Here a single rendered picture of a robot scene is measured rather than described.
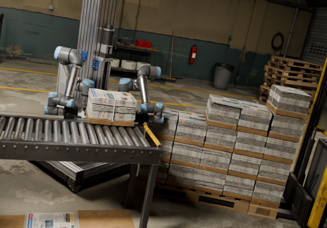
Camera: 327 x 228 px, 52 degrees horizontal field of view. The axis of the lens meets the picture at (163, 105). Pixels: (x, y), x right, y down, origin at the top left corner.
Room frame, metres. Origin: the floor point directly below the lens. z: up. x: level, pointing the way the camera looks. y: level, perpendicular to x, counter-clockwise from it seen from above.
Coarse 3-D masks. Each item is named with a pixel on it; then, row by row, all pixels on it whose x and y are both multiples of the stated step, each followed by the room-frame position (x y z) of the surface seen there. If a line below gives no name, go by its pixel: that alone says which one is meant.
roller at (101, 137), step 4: (96, 124) 2.62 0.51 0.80; (96, 128) 2.55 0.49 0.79; (100, 128) 2.54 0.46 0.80; (96, 132) 2.50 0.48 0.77; (100, 132) 2.45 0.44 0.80; (100, 136) 2.38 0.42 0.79; (104, 136) 2.39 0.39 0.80; (100, 140) 2.32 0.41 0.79; (104, 140) 2.30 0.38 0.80; (104, 144) 2.23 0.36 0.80
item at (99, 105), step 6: (90, 90) 2.77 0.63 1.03; (96, 90) 2.81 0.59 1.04; (102, 90) 2.86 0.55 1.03; (90, 96) 2.71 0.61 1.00; (96, 96) 2.61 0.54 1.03; (102, 96) 2.64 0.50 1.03; (108, 96) 2.69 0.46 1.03; (90, 102) 2.69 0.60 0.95; (96, 102) 2.59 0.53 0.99; (102, 102) 2.61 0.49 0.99; (108, 102) 2.63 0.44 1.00; (90, 108) 2.65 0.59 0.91; (96, 108) 2.60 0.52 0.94; (102, 108) 2.61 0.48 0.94; (108, 108) 2.63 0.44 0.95; (90, 114) 2.60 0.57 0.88; (96, 114) 2.60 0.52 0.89; (102, 114) 2.62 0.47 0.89; (108, 114) 2.64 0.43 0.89
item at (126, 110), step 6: (120, 96) 2.77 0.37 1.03; (126, 96) 2.79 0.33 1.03; (132, 96) 2.83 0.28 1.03; (120, 102) 2.66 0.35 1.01; (126, 102) 2.68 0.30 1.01; (132, 102) 2.70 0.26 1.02; (120, 108) 2.66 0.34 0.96; (126, 108) 2.68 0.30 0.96; (132, 108) 2.70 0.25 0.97; (120, 114) 2.67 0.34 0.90; (126, 114) 2.69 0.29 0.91; (132, 114) 2.71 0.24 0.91; (120, 120) 2.67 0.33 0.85; (126, 120) 2.69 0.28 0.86; (132, 120) 2.71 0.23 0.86
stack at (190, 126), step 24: (168, 120) 3.10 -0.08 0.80; (192, 120) 3.16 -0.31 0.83; (168, 144) 3.11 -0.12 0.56; (216, 144) 3.10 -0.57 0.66; (240, 144) 3.09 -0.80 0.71; (264, 144) 3.09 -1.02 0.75; (144, 168) 3.12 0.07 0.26; (168, 168) 3.25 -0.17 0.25; (192, 168) 3.09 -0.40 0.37; (240, 168) 3.08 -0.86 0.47; (144, 192) 3.11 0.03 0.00; (192, 192) 3.09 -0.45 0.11; (240, 192) 3.08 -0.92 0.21
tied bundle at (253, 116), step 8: (240, 104) 3.26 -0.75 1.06; (248, 104) 3.32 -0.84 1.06; (256, 104) 3.39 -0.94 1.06; (240, 112) 3.14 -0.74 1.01; (248, 112) 3.09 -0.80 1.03; (256, 112) 3.08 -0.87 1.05; (264, 112) 3.09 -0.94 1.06; (240, 120) 3.09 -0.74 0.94; (248, 120) 3.09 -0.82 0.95; (256, 120) 3.09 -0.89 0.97; (264, 120) 3.08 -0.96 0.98; (256, 128) 3.08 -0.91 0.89; (264, 128) 3.08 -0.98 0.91
